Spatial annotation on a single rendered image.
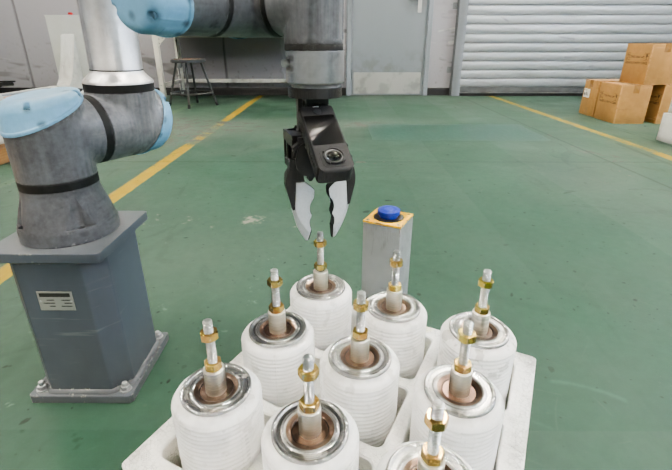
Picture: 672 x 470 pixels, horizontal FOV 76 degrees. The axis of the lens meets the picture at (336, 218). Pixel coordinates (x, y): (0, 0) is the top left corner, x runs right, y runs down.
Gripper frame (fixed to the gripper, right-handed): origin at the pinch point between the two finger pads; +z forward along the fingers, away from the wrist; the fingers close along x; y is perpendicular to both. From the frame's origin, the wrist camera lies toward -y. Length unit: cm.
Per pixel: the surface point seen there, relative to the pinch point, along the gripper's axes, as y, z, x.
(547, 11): 389, -59, -384
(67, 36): 350, -30, 101
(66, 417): 13, 35, 43
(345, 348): -14.3, 9.5, 1.2
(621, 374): -9, 35, -58
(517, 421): -24.8, 16.8, -17.1
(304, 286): 1.1, 9.4, 2.5
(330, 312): -4.1, 11.2, -0.1
